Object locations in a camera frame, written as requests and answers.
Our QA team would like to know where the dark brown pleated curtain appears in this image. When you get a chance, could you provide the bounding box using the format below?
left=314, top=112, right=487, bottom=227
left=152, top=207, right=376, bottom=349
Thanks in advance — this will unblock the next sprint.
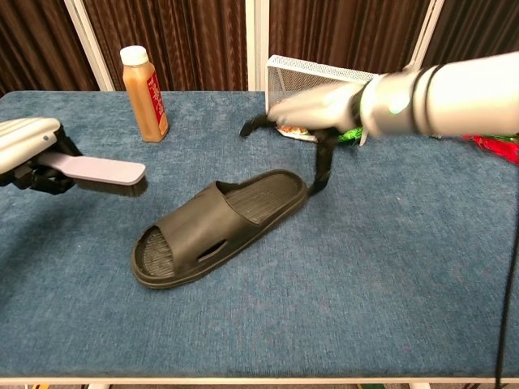
left=423, top=0, right=519, bottom=66
left=0, top=0, right=99, bottom=97
left=269, top=0, right=431, bottom=78
left=83, top=0, right=248, bottom=92

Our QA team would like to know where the white metal frame post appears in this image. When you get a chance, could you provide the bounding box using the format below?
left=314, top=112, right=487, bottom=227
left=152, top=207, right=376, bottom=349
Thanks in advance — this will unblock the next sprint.
left=408, top=0, right=445, bottom=68
left=63, top=0, right=115, bottom=92
left=245, top=0, right=271, bottom=92

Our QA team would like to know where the orange green snack bag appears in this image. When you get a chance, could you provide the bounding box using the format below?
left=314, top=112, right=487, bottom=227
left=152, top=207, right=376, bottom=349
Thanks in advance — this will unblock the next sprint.
left=275, top=124, right=364, bottom=146

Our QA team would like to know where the brown juice bottle white cap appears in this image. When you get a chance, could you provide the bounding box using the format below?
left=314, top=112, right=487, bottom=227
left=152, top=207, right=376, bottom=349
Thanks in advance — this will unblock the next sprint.
left=119, top=45, right=169, bottom=143

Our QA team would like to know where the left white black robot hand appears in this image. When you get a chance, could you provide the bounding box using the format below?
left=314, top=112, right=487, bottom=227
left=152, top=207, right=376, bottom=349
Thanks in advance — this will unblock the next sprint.
left=0, top=117, right=84, bottom=195

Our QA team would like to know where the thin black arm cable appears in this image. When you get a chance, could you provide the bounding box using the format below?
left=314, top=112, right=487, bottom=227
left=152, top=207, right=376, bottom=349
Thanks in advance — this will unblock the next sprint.
left=494, top=218, right=519, bottom=389

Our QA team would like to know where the white mesh basket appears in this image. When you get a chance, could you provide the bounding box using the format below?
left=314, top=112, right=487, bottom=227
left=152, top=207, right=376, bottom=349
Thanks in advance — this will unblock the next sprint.
left=265, top=54, right=380, bottom=111

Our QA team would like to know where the blue carpet table mat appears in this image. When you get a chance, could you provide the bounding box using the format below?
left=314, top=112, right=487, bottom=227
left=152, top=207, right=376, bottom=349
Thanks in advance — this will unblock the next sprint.
left=0, top=90, right=519, bottom=380

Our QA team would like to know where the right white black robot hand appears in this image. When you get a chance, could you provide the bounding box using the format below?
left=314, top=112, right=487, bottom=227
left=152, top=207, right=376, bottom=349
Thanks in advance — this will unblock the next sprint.
left=239, top=83, right=368, bottom=199

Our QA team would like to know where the black rubber slipper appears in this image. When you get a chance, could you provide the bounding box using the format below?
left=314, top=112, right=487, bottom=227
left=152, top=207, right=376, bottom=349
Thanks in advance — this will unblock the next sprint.
left=130, top=169, right=309, bottom=289

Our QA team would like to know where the pink feather shuttlecock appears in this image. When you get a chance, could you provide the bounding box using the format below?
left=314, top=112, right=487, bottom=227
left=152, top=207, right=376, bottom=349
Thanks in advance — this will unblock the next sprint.
left=461, top=134, right=519, bottom=165

